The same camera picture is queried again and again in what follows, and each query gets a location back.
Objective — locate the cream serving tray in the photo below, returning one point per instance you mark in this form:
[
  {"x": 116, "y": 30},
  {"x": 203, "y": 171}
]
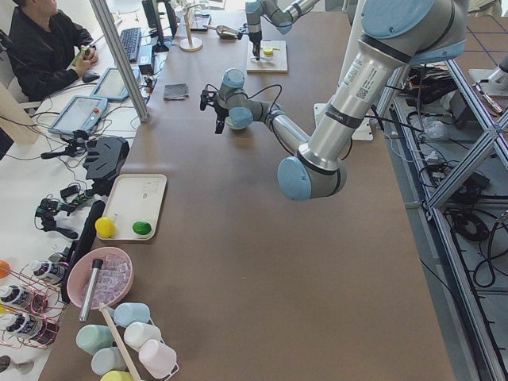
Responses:
[{"x": 135, "y": 197}]

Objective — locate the pink plastic cup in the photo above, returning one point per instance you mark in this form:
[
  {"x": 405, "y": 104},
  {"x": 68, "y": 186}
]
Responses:
[{"x": 156, "y": 358}]

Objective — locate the wooden mug tree stand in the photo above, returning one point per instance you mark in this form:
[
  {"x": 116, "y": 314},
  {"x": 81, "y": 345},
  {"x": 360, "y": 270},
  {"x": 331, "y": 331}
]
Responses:
[{"x": 190, "y": 43}]

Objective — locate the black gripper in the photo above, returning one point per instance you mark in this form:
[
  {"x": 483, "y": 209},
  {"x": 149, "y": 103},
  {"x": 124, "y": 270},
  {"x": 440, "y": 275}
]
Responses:
[
  {"x": 221, "y": 111},
  {"x": 254, "y": 37}
]

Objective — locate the teach pendant tablet far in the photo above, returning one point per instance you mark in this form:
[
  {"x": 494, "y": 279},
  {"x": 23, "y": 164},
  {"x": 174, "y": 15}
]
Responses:
[{"x": 111, "y": 86}]

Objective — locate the person in black jacket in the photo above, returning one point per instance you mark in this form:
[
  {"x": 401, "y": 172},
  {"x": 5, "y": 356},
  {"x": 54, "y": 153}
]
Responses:
[{"x": 50, "y": 51}]

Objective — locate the black keyboard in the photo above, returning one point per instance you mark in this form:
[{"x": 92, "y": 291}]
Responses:
[{"x": 130, "y": 40}]

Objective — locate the copper wire bottle rack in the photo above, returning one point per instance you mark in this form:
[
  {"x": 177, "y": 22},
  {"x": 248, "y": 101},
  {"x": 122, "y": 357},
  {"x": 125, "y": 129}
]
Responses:
[{"x": 31, "y": 309}]

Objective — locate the green lime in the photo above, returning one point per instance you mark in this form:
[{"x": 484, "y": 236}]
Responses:
[{"x": 142, "y": 228}]

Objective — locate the grey blue plastic cup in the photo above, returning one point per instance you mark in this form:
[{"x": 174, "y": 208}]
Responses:
[{"x": 107, "y": 359}]

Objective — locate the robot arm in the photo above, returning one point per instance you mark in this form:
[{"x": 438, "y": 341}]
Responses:
[
  {"x": 394, "y": 34},
  {"x": 282, "y": 19}
]

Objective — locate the wooden stick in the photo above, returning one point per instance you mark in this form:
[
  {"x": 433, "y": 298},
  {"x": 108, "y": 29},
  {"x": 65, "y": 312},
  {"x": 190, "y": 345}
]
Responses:
[{"x": 103, "y": 309}]

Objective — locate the light blue plastic cup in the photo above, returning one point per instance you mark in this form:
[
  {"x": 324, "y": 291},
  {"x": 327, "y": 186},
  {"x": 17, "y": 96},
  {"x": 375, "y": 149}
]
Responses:
[{"x": 129, "y": 312}]

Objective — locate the gray folded cloth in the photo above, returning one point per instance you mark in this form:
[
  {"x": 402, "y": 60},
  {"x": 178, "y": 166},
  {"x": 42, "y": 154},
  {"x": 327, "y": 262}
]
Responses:
[{"x": 178, "y": 91}]

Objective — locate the metal scoop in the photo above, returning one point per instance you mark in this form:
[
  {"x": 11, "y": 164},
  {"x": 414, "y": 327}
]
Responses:
[{"x": 224, "y": 32}]

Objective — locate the pink bowl with ice cubes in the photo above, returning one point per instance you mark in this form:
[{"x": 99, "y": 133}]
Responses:
[{"x": 115, "y": 277}]

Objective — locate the white plastic cup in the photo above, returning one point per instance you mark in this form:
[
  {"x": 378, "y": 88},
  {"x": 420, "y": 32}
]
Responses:
[{"x": 138, "y": 333}]

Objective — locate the pale green plastic cup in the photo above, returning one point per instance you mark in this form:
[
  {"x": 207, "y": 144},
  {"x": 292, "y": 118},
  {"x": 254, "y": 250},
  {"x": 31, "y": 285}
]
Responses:
[{"x": 92, "y": 338}]

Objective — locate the aluminium frame post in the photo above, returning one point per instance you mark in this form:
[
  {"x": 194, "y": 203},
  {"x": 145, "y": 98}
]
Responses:
[{"x": 106, "y": 22}]

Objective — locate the teach pendant tablet near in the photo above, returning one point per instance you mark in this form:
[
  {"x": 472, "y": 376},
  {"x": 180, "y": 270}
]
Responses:
[{"x": 82, "y": 113}]

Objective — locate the bamboo cutting board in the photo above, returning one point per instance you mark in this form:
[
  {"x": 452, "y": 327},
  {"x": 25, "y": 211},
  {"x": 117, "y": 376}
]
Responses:
[{"x": 275, "y": 64}]

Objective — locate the teach pendant tablet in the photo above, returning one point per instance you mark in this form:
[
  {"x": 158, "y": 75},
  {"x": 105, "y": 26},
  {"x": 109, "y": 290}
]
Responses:
[
  {"x": 82, "y": 113},
  {"x": 111, "y": 86}
]

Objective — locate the yellow lemon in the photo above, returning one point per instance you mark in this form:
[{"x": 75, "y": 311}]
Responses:
[{"x": 105, "y": 227}]

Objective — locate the black controller device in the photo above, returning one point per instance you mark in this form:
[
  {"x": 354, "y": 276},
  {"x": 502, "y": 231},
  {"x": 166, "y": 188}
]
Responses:
[{"x": 105, "y": 157}]

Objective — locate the yellow plastic cup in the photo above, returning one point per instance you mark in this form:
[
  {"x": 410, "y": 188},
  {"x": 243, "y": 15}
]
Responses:
[{"x": 116, "y": 375}]

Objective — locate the mint green bowl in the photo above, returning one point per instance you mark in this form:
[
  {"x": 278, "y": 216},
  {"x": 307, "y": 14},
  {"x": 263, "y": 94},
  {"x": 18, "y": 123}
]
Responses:
[{"x": 242, "y": 125}]

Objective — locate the metal muddler tool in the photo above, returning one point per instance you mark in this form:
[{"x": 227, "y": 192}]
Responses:
[{"x": 88, "y": 297}]

